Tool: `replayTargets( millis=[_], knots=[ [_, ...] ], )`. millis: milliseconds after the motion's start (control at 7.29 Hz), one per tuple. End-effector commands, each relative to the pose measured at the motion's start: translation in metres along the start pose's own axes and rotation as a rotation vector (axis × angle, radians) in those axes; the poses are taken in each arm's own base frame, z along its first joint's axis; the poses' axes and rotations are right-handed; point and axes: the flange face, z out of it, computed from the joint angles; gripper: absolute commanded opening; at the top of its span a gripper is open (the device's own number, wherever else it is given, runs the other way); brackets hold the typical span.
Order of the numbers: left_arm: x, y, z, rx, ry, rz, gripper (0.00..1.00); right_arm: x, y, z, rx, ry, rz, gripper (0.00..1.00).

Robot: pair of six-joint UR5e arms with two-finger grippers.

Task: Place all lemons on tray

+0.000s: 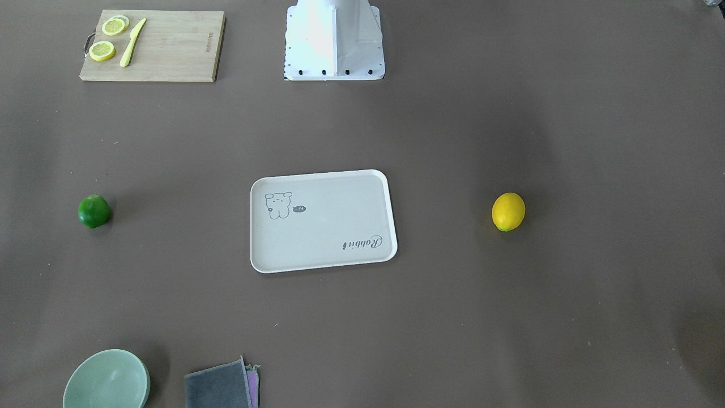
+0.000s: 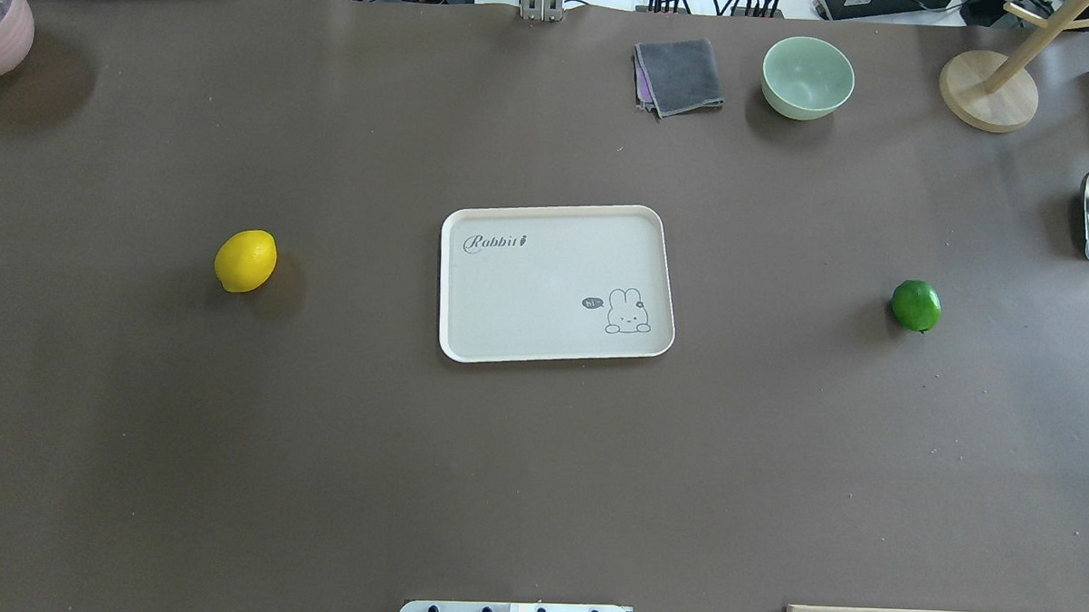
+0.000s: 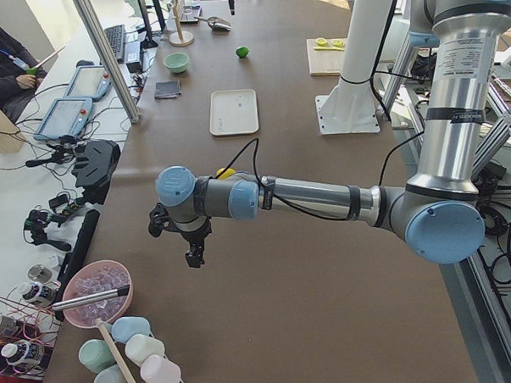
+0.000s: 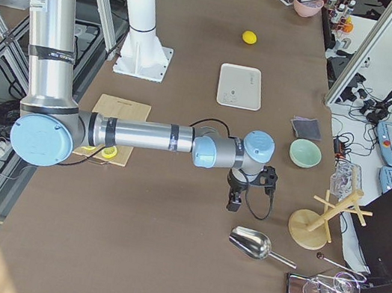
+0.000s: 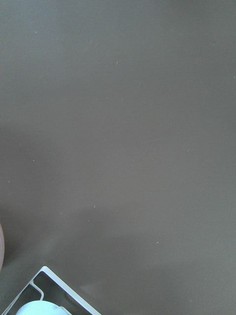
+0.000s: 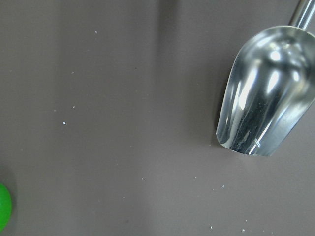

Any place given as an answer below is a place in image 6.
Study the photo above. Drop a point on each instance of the green lime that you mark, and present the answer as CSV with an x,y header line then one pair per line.
x,y
5,206

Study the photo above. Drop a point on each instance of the silver metal scoop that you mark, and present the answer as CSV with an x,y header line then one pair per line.
x,y
270,86

